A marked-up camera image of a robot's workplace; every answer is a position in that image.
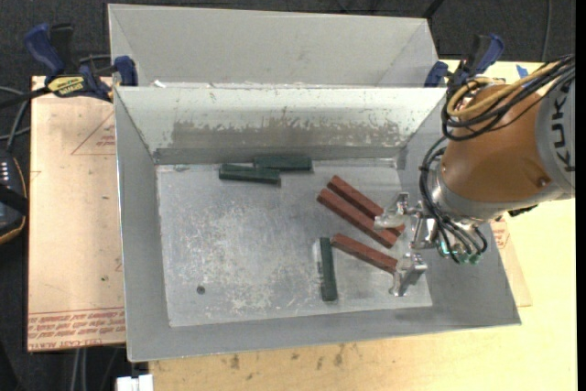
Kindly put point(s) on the brown cardboard board, red print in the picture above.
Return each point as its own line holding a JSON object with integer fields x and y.
{"x": 73, "y": 220}

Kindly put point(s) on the dark green flat block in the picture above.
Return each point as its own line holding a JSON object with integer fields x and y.
{"x": 328, "y": 270}
{"x": 249, "y": 175}

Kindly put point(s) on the red-brown flat block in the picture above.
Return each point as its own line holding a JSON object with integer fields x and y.
{"x": 354, "y": 196}
{"x": 364, "y": 252}
{"x": 352, "y": 215}

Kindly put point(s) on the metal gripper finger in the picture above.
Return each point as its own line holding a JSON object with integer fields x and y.
{"x": 399, "y": 210}
{"x": 409, "y": 274}

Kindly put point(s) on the grey metal bin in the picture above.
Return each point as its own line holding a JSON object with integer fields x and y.
{"x": 256, "y": 242}

